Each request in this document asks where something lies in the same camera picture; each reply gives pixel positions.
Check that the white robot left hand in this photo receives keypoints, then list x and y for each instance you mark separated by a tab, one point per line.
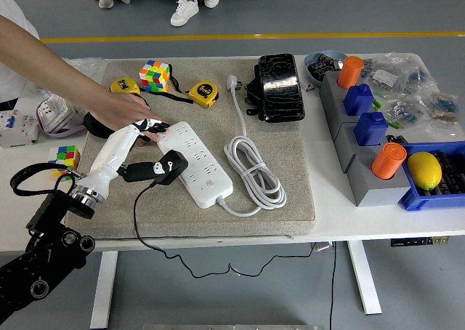
109	152

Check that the person's left hand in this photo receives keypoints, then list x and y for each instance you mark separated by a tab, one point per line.
116	108

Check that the black power adapter plug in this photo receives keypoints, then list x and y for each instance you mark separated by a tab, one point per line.
178	158

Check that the white power strip board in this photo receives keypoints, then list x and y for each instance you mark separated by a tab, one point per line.
203	170

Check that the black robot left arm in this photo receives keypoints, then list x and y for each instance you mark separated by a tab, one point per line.
43	257

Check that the person's left forearm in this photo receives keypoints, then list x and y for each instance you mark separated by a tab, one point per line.
47	64

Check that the yellow tape measure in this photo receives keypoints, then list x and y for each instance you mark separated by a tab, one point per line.
123	85

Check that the black cloth pouch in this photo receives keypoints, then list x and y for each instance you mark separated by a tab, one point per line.
94	126

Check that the small multicolour puzzle cube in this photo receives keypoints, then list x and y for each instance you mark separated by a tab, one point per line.
63	157

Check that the clear bag of metal screws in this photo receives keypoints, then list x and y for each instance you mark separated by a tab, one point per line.
91	66

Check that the large multicolour puzzle cube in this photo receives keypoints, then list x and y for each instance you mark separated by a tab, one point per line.
154	75

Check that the yellow tape measure 5m label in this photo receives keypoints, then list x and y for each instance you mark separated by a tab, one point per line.
203	92

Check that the white circuit breaker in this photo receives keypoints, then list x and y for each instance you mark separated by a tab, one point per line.
18	126

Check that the grey-brown foam mat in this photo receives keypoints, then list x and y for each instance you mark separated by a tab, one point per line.
214	126

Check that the person's torso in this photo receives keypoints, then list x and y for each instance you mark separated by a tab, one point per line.
11	72

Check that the white table leg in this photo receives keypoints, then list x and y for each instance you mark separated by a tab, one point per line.
365	279
103	290

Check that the glossy black case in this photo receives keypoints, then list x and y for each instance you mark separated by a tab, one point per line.
281	90

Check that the small metal clip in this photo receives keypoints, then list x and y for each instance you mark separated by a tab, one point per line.
310	87

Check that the blue bowl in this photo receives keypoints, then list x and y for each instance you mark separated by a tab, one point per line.
309	63

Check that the black electronic components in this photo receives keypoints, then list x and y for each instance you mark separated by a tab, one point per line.
454	173
321	68

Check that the grey block holder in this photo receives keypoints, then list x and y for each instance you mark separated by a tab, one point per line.
378	197
328	86
345	144
336	121

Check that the orange cylinder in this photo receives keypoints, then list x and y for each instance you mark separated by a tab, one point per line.
387	161
350	72

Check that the blue block peg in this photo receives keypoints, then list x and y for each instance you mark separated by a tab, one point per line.
357	101
370	128

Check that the clear bag with white card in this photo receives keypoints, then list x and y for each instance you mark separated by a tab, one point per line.
383	77

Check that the clear bag of blue resistors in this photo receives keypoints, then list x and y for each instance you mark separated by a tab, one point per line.
407	113

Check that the clear bag of blue components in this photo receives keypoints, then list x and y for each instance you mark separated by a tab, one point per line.
416	77

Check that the blue plastic bin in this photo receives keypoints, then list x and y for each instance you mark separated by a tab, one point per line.
414	199

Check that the yellow lemon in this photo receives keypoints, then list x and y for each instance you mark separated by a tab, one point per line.
425	170

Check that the black table control panel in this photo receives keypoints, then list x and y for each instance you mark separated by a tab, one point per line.
417	241

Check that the clear bag of brown resistors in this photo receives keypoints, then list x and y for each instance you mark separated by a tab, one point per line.
441	102

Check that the white wall socket panel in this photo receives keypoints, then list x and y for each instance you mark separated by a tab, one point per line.
54	113
78	109

